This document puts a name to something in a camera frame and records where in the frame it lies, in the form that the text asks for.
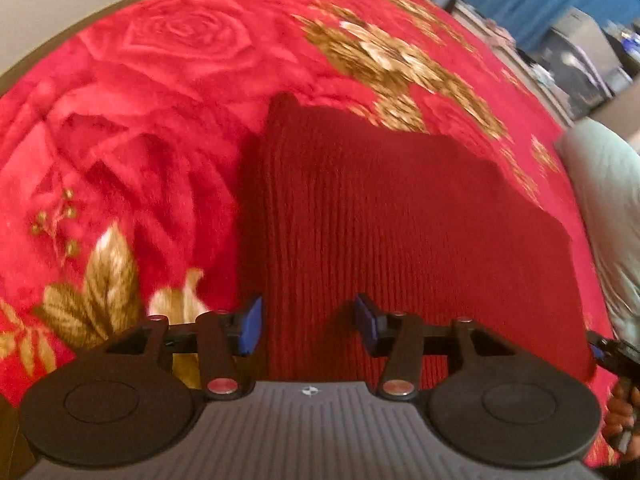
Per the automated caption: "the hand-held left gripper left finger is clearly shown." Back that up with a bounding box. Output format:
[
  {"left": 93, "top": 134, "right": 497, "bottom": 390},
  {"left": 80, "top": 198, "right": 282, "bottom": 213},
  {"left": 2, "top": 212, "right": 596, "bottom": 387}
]
[{"left": 105, "top": 296, "right": 264, "bottom": 401}]

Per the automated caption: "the pink cloth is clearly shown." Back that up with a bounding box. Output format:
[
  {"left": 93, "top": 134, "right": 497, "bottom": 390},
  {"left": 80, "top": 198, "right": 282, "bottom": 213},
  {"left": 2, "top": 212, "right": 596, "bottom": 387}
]
[{"left": 484, "top": 19, "right": 517, "bottom": 47}]

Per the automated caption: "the grey fabric storage box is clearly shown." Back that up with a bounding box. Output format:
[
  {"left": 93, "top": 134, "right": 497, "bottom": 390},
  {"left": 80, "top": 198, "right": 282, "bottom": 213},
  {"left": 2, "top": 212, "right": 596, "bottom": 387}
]
[{"left": 549, "top": 7, "right": 623, "bottom": 103}]

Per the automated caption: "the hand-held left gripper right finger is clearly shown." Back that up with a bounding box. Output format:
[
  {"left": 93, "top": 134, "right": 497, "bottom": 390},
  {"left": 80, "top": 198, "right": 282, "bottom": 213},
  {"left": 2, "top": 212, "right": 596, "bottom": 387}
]
[{"left": 352, "top": 294, "right": 518, "bottom": 401}]

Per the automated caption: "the person's right hand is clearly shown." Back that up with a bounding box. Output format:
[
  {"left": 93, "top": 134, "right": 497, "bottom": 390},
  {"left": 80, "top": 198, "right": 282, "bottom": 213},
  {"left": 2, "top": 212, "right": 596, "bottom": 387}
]
[{"left": 604, "top": 380, "right": 637, "bottom": 450}]

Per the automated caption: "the red floral blanket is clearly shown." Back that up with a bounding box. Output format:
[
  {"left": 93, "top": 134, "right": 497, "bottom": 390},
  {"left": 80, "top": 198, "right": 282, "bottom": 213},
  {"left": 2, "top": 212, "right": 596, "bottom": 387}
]
[{"left": 0, "top": 0, "right": 621, "bottom": 466}]

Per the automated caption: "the clear plastic storage box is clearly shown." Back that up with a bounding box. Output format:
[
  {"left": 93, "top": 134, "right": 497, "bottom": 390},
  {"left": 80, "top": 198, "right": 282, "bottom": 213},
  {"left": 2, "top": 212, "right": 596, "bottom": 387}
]
[{"left": 537, "top": 42, "right": 601, "bottom": 117}]

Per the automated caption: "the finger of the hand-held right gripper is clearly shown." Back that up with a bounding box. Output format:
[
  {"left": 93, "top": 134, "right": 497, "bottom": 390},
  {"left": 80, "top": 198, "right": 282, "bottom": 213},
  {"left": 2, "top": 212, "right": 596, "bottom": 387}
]
[{"left": 586, "top": 330, "right": 640, "bottom": 377}]

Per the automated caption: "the dark red knitted sweater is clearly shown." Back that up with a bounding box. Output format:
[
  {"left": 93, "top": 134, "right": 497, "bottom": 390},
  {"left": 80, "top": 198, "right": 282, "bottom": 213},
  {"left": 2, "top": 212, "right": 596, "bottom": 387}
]
[{"left": 236, "top": 92, "right": 598, "bottom": 392}]

